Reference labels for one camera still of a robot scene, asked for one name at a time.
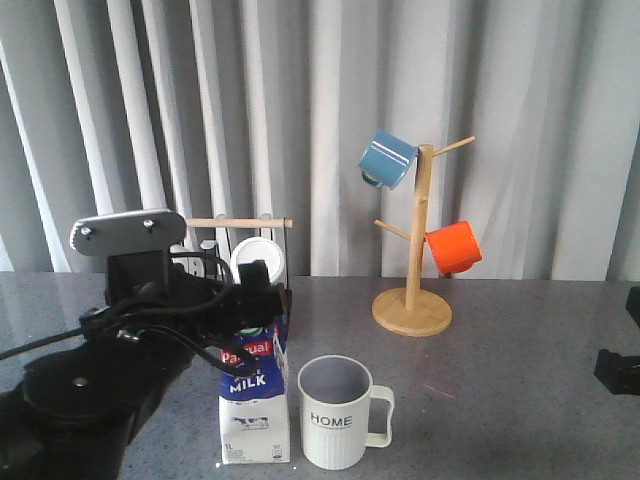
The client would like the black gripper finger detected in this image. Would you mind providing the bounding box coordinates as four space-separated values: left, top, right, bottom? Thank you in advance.
626 285 640 323
594 349 639 395

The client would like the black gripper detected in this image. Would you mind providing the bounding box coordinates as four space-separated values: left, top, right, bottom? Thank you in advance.
80 259 290 370

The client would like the blue white milk carton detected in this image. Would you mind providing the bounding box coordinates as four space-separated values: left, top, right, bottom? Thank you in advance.
218 320 291 465

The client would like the cream HOME mug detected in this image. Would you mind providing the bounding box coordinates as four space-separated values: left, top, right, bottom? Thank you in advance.
297 354 395 471

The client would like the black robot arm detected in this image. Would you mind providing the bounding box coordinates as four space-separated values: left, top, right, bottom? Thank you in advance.
1 267 242 479

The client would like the white ribbed mug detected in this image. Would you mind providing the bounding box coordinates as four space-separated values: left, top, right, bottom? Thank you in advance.
230 237 285 286

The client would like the white smiley mug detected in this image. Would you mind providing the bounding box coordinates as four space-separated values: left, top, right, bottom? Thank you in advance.
170 244 206 278

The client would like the wooden mug tree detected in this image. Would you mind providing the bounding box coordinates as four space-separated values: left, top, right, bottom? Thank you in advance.
371 136 476 337

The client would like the orange enamel mug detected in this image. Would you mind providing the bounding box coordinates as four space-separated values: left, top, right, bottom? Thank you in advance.
425 221 482 275

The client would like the blue enamel mug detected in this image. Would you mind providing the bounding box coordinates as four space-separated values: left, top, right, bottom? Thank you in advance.
358 130 418 190

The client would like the grey pleated curtain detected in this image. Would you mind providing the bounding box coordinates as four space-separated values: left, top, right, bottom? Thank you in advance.
1 1 639 281

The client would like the black wire mug rack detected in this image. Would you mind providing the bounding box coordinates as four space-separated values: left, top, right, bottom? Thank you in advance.
186 214 293 337

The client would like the black cable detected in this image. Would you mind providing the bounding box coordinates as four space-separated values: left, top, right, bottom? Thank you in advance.
0 252 261 379

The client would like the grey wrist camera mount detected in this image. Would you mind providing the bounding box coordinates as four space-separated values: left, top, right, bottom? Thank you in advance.
69 209 187 257

